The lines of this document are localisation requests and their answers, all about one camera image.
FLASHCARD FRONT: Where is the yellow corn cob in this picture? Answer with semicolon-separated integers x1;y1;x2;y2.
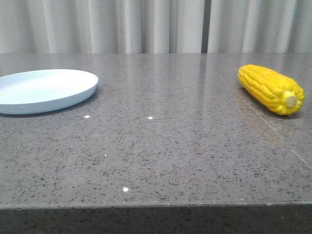
238;64;305;116

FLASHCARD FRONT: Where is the white curtain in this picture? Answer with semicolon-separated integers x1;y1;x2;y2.
0;0;312;54

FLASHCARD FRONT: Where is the light blue plate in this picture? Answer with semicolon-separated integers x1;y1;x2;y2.
0;69;98;115

